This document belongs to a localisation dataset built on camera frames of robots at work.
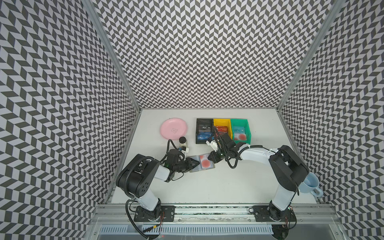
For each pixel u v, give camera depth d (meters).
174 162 0.74
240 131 1.02
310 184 0.81
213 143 0.84
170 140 0.83
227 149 0.72
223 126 1.07
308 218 0.73
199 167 0.87
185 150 0.87
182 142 0.87
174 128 1.07
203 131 1.03
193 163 0.86
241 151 0.62
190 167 0.79
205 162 0.89
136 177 0.46
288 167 0.50
